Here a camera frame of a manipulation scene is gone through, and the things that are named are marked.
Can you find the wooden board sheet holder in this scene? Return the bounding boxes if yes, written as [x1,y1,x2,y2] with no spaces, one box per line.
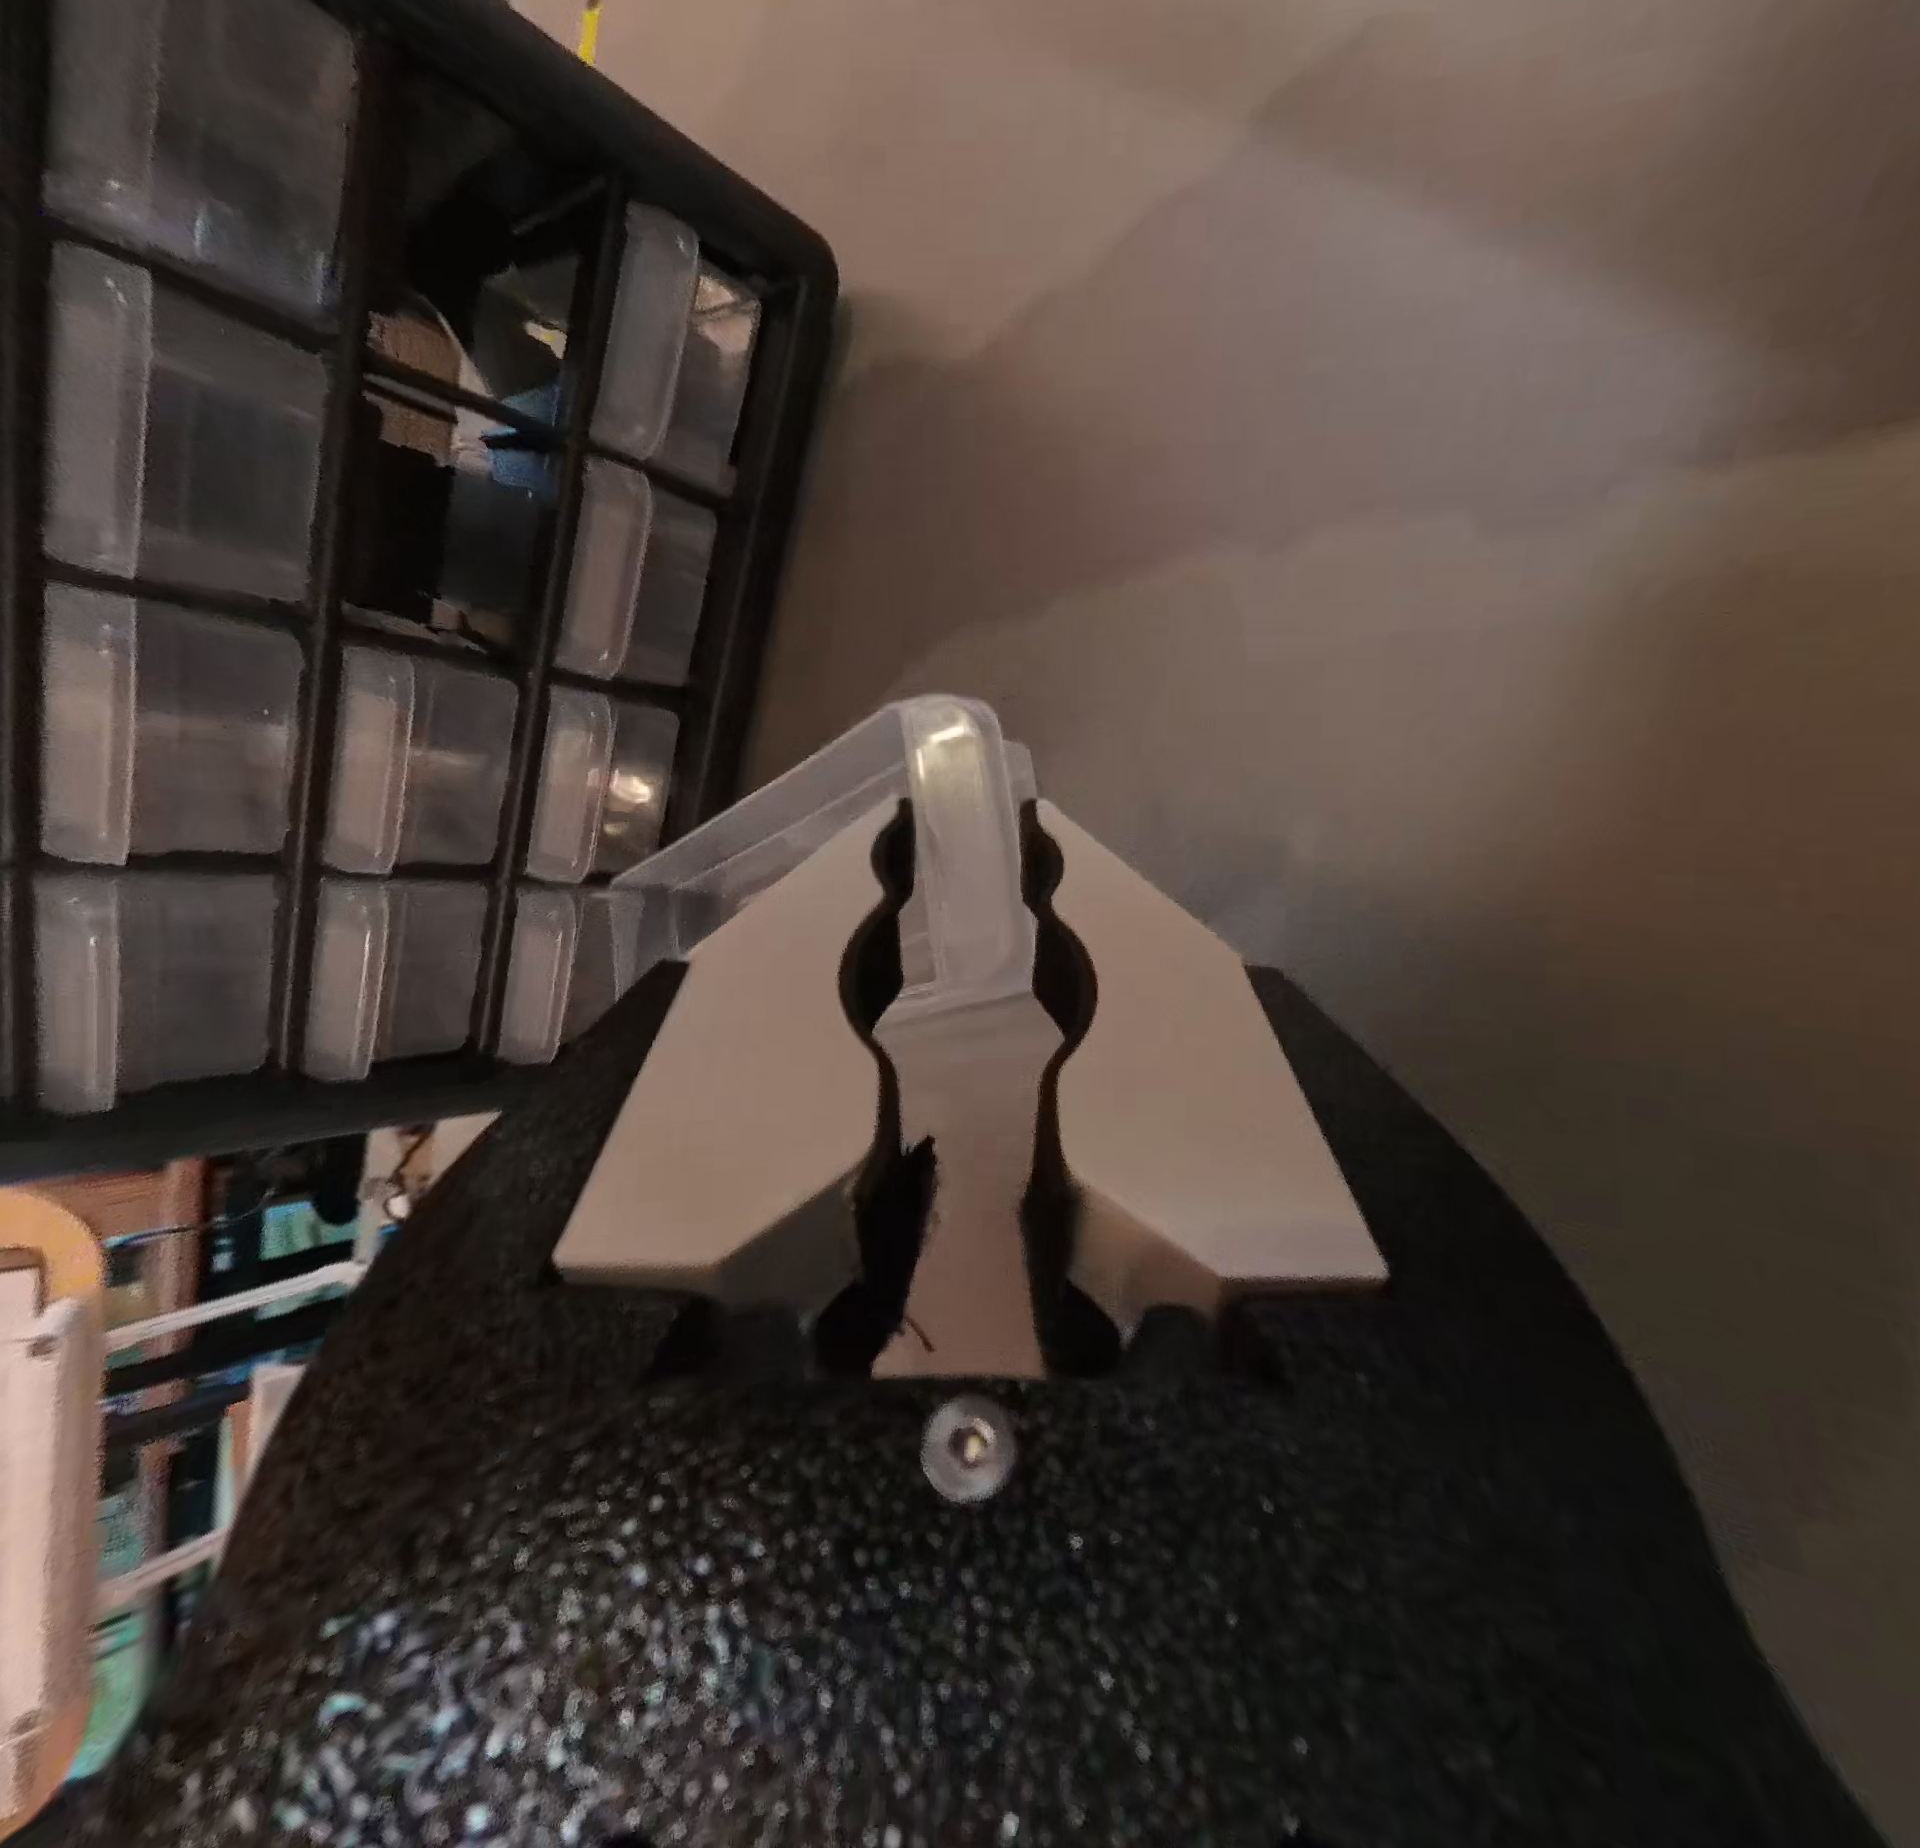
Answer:
[0,1185,114,1799]

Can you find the group of clear small drawers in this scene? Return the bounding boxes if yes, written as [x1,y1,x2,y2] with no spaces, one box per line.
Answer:
[0,0,769,1117]

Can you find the clear plastic drawer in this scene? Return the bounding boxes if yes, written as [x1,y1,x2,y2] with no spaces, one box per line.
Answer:
[607,697,1052,1382]

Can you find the black drawer cabinet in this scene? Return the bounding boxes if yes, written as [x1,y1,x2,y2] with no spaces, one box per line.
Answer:
[0,0,847,1183]

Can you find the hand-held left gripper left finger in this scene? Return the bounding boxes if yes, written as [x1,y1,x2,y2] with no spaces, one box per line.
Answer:
[552,799,941,1378]

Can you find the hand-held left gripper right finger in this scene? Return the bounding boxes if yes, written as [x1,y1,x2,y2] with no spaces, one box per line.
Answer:
[1025,799,1393,1378]

